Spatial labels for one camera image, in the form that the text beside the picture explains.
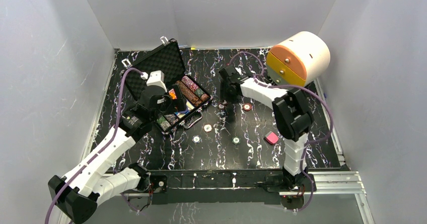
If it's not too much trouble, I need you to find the green poker chip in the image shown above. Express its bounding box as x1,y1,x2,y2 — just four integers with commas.
232,137,240,145

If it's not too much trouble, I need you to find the pink dealer button block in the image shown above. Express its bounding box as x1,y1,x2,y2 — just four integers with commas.
264,131,279,145

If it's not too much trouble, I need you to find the blue orange chip row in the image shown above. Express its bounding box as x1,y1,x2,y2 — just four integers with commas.
164,113,180,126

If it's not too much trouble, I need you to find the blue white poker chip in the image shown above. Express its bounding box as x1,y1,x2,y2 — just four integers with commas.
192,135,201,144

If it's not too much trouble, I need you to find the aluminium rail frame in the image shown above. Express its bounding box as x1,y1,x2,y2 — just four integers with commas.
116,171,366,211

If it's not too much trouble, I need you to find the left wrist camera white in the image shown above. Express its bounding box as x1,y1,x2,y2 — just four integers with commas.
140,70,167,93

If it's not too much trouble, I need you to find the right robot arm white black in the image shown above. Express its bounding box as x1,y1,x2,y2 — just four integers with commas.
219,65,314,191

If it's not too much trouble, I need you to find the red green chip row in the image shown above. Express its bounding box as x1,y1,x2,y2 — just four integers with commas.
157,116,171,132

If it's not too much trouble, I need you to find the brown chip row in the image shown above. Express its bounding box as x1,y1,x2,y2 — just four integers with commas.
176,81,202,107

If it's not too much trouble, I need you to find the purple green chip row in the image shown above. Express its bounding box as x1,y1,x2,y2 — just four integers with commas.
181,76,210,101

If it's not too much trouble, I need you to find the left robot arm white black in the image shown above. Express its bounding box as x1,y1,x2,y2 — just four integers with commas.
45,84,187,223

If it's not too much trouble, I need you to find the dark red poker chip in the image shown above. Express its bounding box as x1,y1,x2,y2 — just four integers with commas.
242,103,252,111

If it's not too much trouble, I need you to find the blue playing card deck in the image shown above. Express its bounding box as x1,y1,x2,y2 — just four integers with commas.
175,101,194,119

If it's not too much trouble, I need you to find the red playing card deck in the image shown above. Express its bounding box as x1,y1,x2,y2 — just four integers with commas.
168,89,178,100

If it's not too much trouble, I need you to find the black poker chip case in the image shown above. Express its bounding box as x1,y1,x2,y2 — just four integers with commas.
120,39,211,135

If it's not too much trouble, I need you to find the red white poker chip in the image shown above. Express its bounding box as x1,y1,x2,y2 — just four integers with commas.
203,124,212,132

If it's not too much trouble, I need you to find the round orange yellow drawer cabinet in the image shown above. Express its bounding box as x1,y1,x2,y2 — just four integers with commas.
265,31,331,87

